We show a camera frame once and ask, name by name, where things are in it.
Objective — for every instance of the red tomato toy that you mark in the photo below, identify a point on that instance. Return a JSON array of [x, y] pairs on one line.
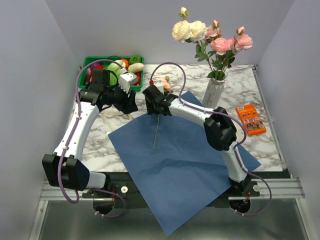
[[100, 67]]

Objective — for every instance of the green toy cabbage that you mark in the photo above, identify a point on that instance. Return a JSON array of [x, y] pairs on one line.
[[115, 72]]

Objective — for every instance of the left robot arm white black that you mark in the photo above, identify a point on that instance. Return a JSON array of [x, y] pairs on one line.
[[64, 167]]

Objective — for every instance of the green plastic basket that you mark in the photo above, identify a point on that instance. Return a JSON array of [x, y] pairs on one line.
[[116, 58]]

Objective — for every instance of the white ribbed vase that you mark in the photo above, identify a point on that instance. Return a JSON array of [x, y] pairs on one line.
[[213, 93]]

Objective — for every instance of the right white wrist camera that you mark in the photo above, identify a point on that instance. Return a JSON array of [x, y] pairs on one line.
[[158, 84]]

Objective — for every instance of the pink rose stem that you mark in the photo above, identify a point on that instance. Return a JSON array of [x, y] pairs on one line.
[[160, 98], [224, 50]]

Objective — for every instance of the purple onion toy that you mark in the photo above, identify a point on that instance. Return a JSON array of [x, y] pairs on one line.
[[95, 65]]

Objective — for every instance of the purple eggplant toy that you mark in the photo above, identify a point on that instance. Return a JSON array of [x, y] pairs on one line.
[[88, 77]]

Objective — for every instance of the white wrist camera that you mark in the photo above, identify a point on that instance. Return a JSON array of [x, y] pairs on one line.
[[126, 80], [158, 84]]

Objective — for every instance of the orange packet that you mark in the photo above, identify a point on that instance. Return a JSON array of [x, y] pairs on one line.
[[251, 119]]

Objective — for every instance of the blue wrapping paper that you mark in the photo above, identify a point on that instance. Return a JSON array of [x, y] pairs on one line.
[[181, 176]]

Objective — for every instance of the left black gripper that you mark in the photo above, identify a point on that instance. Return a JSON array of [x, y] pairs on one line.
[[128, 105]]

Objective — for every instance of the green bell pepper toy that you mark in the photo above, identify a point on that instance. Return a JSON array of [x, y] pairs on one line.
[[135, 59]]

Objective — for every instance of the white radish toy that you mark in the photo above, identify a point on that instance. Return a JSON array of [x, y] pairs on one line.
[[135, 67]]

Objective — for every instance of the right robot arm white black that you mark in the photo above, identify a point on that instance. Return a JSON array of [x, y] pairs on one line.
[[219, 129]]

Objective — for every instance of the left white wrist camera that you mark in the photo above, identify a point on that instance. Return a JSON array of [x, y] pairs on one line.
[[126, 80]]

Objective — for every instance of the cream rose stem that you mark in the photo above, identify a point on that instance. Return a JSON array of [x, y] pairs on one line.
[[195, 32]]

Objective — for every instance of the red chili toy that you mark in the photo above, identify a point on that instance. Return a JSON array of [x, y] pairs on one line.
[[138, 83]]

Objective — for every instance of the cream ribbon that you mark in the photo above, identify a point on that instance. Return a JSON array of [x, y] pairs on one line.
[[115, 120]]

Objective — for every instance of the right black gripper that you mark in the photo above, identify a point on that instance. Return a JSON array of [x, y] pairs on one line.
[[150, 108]]

